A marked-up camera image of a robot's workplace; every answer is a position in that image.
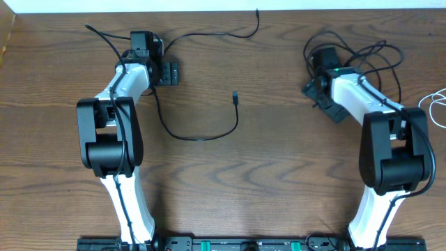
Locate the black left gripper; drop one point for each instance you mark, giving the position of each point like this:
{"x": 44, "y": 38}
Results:
{"x": 171, "y": 74}

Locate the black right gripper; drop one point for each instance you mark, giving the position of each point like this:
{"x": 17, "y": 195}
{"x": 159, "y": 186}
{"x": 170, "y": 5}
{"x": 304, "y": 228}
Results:
{"x": 336, "y": 112}

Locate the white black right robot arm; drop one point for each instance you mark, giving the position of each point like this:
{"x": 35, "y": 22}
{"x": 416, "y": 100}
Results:
{"x": 396, "y": 159}

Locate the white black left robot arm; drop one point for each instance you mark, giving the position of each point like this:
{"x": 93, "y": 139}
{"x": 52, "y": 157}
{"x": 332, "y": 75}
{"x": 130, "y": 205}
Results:
{"x": 112, "y": 147}

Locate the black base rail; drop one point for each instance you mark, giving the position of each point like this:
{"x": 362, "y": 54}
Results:
{"x": 186, "y": 243}

